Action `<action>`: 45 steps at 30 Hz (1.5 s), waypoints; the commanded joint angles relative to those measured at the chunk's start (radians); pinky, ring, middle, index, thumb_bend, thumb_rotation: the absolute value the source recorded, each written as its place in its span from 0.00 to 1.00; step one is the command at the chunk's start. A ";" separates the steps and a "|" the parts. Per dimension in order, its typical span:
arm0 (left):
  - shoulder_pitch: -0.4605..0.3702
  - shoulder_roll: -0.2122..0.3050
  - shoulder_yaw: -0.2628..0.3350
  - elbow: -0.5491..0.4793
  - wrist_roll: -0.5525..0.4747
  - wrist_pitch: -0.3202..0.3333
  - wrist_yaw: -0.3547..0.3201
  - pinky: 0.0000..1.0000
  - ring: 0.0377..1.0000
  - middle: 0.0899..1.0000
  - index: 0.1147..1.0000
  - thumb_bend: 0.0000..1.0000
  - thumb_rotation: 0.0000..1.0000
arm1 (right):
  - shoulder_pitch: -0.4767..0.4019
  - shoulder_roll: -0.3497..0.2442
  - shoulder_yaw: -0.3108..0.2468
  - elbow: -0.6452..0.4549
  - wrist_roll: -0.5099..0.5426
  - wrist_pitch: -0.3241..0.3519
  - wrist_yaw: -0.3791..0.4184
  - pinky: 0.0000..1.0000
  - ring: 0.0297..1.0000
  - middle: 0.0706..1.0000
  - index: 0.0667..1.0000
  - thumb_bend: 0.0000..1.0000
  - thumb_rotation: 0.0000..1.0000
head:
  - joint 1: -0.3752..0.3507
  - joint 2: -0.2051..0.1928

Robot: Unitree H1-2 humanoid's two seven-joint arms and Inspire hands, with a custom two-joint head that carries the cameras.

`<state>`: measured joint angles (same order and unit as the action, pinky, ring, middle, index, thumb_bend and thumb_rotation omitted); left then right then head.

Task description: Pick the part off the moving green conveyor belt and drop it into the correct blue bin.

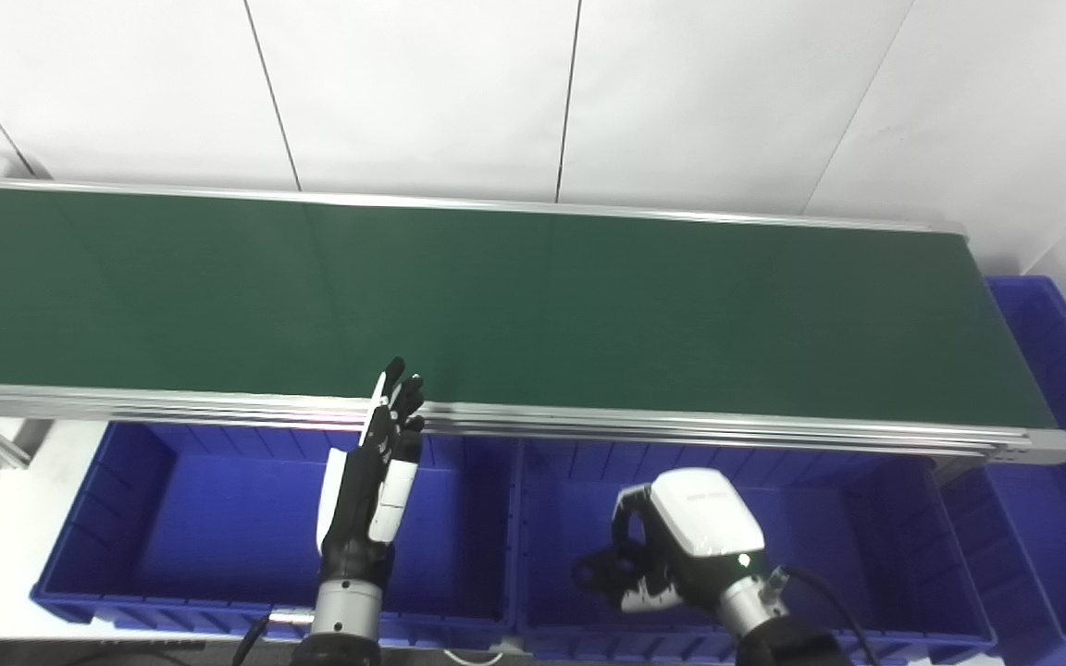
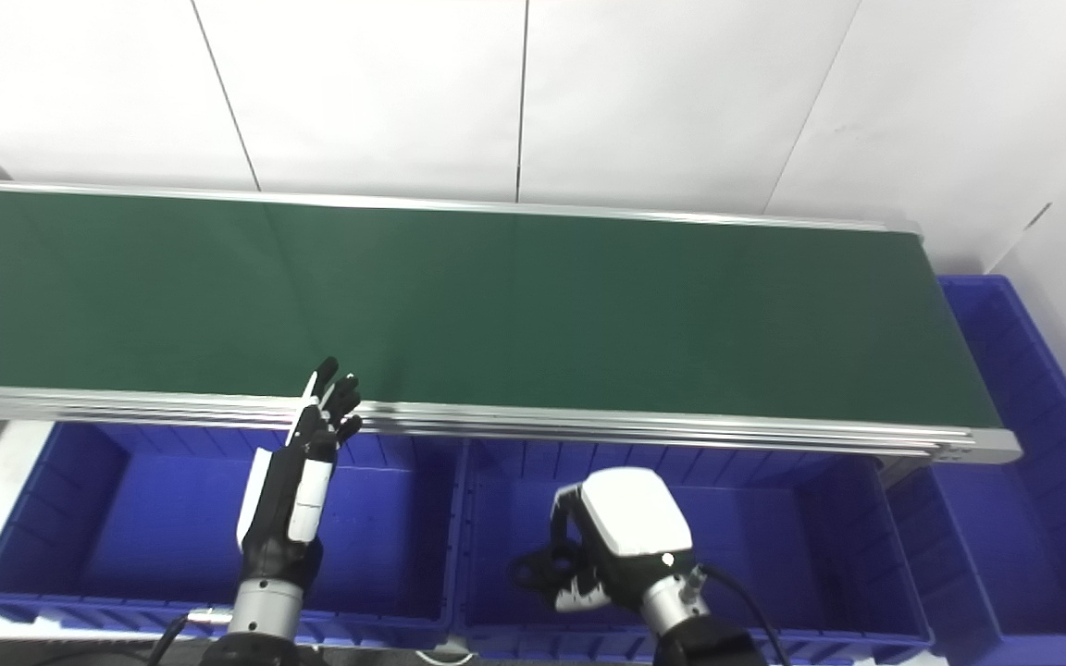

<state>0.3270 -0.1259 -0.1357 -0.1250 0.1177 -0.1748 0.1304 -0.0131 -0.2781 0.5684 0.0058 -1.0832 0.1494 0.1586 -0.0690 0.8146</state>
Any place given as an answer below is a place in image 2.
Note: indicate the black flanged metal part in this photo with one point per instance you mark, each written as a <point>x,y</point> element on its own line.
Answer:
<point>542,566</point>

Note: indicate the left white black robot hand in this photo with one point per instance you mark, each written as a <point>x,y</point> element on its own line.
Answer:
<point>283,499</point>

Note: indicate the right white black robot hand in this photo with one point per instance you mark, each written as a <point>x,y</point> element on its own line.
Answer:
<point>630,527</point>

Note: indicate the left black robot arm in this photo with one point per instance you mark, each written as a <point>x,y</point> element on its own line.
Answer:
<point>263,615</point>

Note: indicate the blue plastic bin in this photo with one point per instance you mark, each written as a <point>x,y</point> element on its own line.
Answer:
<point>1023,518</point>
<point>154,527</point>
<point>774,555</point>

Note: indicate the green conveyor belt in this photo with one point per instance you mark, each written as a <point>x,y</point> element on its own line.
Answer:
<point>496,305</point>
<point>588,424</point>

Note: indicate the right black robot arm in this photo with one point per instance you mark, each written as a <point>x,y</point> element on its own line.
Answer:
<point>690,634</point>

